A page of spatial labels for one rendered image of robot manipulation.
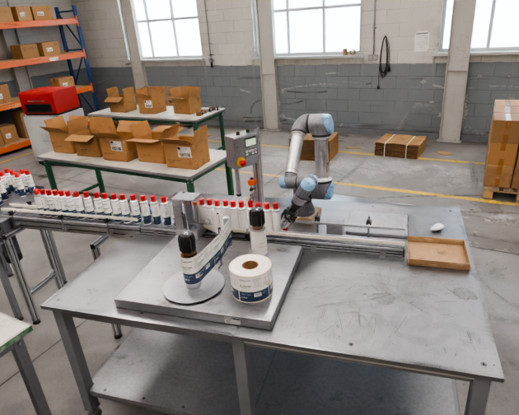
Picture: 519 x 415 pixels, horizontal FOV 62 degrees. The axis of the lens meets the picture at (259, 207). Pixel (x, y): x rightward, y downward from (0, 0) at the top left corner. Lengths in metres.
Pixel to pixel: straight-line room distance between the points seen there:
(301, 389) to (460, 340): 0.95
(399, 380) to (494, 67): 5.61
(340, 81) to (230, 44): 2.28
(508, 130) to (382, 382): 3.41
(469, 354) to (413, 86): 6.03
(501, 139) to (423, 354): 3.71
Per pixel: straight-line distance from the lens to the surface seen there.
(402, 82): 7.61
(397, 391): 2.59
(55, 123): 5.67
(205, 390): 2.60
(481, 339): 2.04
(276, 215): 2.52
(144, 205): 2.87
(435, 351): 1.93
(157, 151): 4.46
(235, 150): 2.46
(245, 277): 1.96
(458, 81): 7.45
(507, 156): 5.36
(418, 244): 2.62
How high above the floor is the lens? 2.10
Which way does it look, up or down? 24 degrees down
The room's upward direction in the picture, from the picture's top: 4 degrees counter-clockwise
